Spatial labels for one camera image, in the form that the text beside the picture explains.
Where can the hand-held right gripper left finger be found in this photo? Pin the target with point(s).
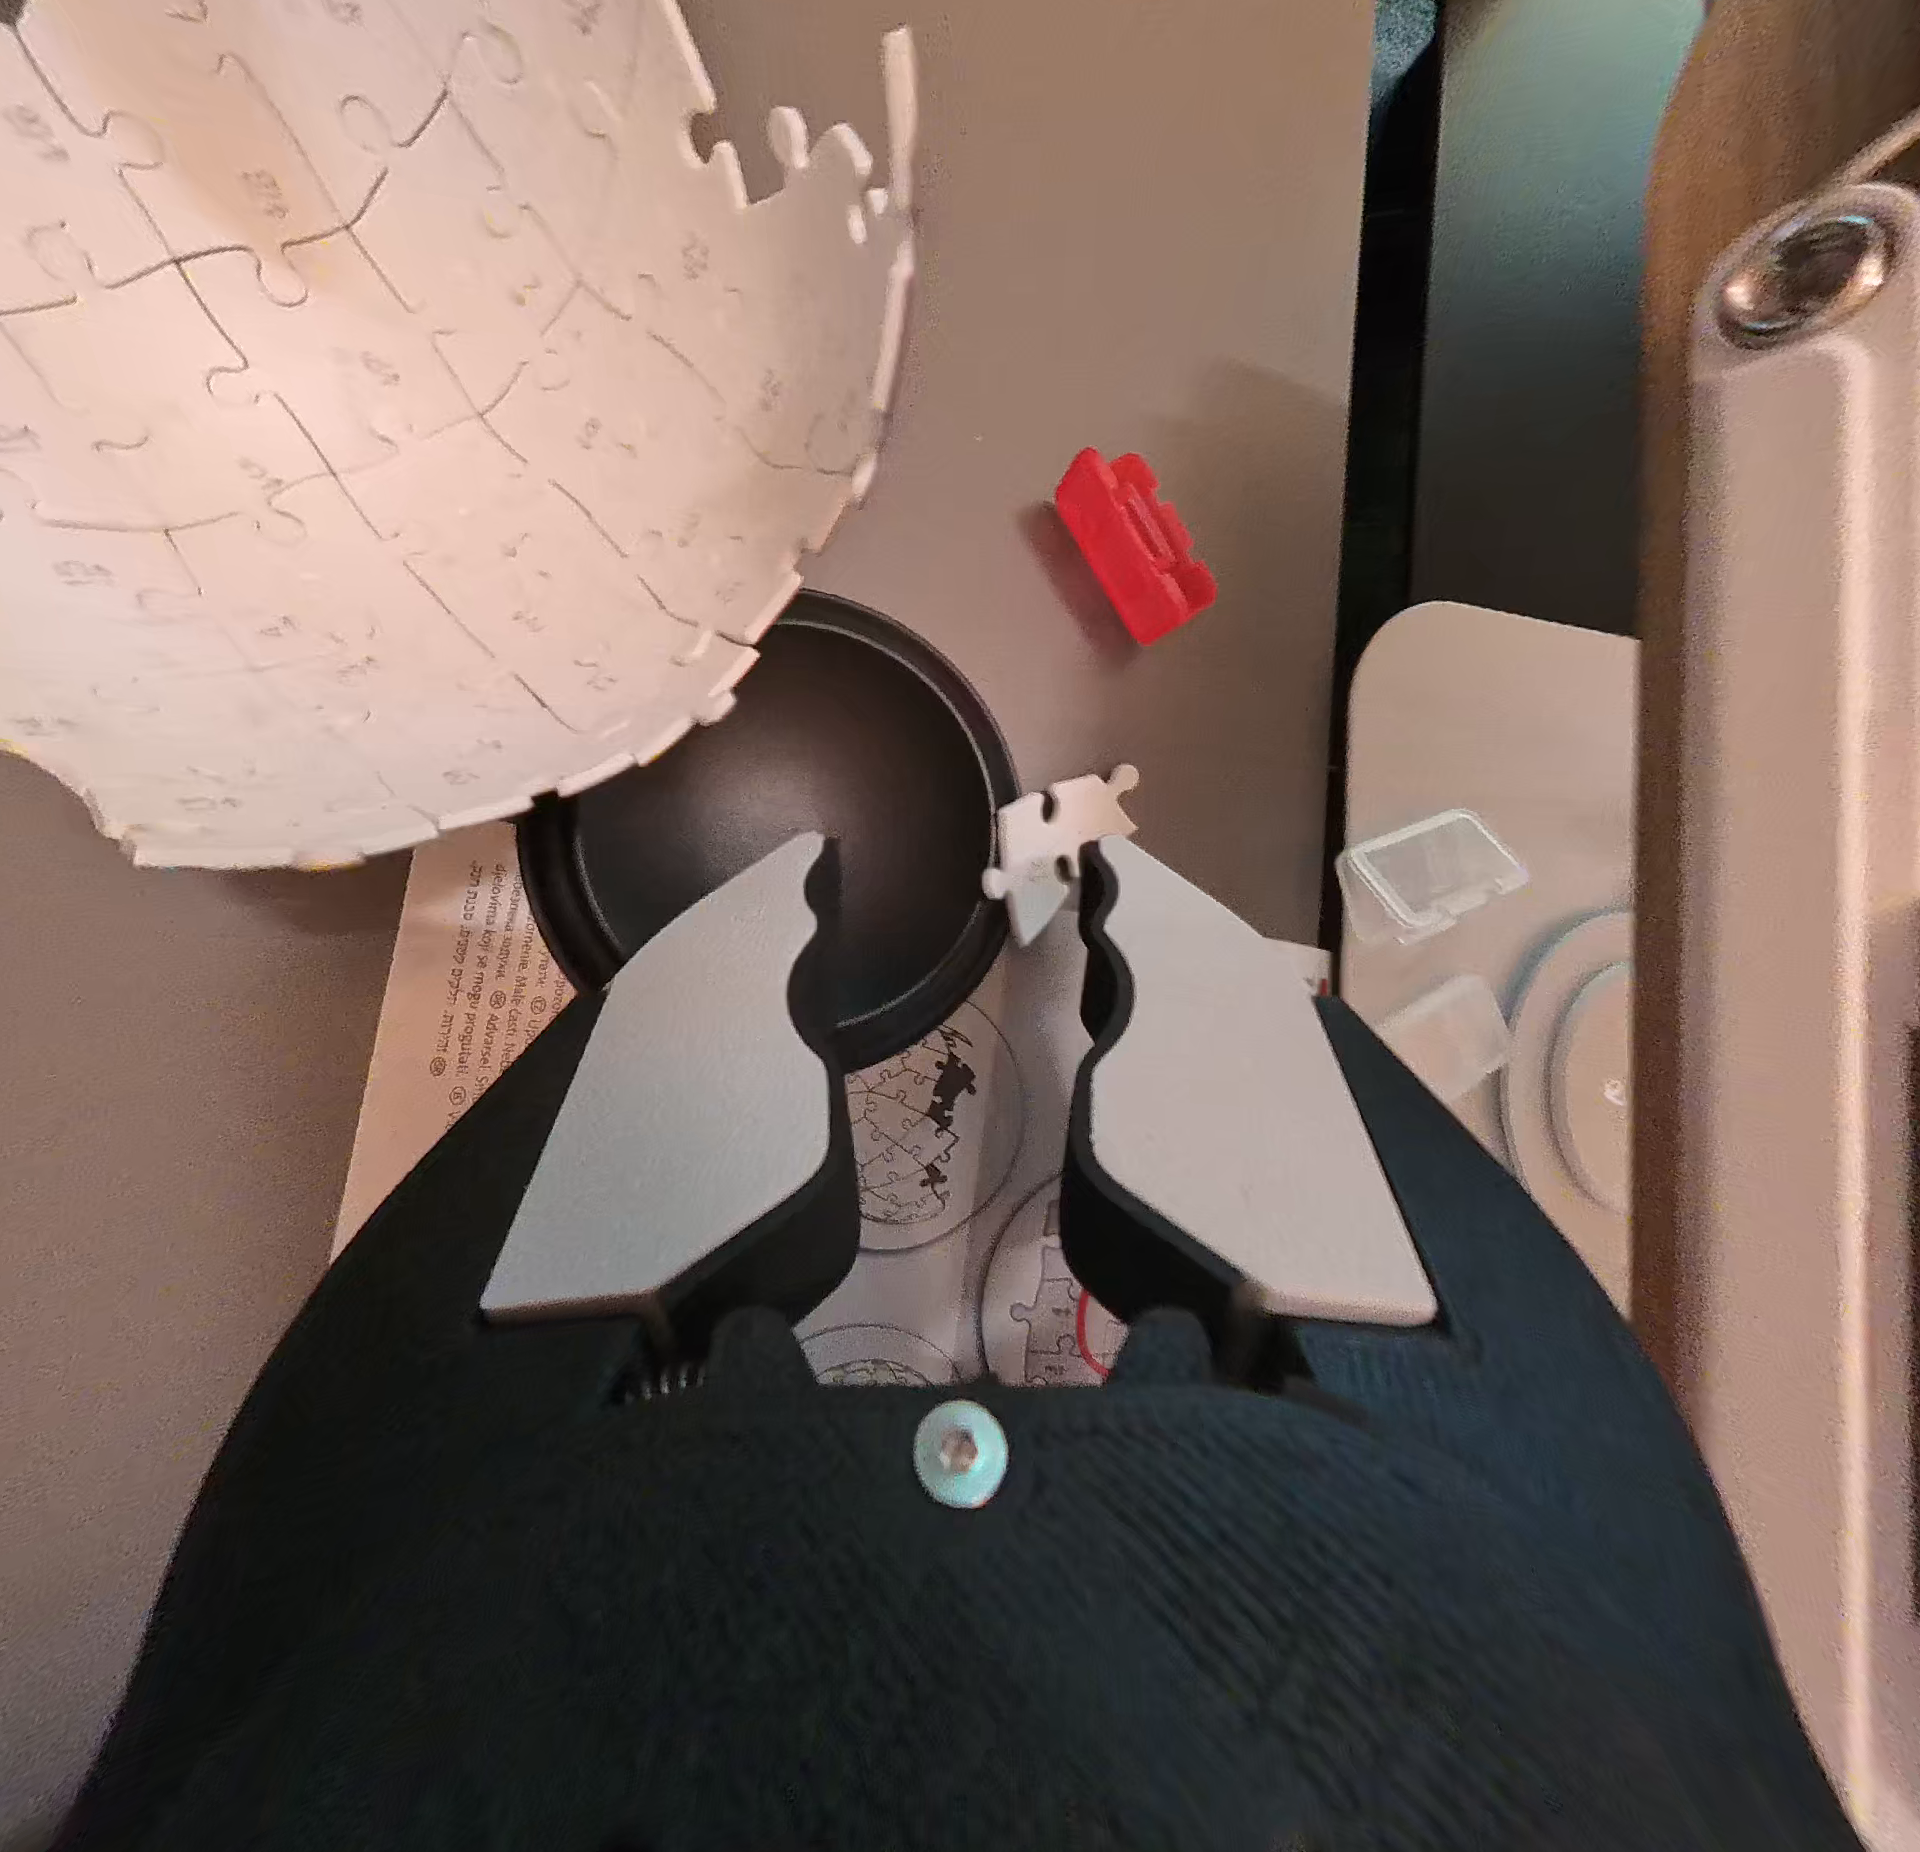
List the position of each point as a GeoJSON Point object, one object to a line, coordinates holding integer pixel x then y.
{"type": "Point", "coordinates": [674, 1117]}

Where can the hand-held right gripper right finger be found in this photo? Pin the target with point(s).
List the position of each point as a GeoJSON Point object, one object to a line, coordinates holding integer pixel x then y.
{"type": "Point", "coordinates": [1261, 1132]}

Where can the puzzle piece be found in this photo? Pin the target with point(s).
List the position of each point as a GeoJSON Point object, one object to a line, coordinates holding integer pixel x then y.
{"type": "Point", "coordinates": [1051, 846]}

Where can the black round ball stand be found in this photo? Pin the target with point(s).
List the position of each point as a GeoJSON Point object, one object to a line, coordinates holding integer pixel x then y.
{"type": "Point", "coordinates": [841, 727]}

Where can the partly built white puzzle ball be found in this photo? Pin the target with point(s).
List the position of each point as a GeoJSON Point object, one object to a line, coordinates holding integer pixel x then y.
{"type": "Point", "coordinates": [375, 456]}

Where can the folded puzzle instruction leaflet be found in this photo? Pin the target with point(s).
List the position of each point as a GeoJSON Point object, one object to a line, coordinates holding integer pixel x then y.
{"type": "Point", "coordinates": [451, 1012]}

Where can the red plastic clip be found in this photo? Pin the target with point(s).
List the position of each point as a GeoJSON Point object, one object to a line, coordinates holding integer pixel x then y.
{"type": "Point", "coordinates": [1133, 546]}

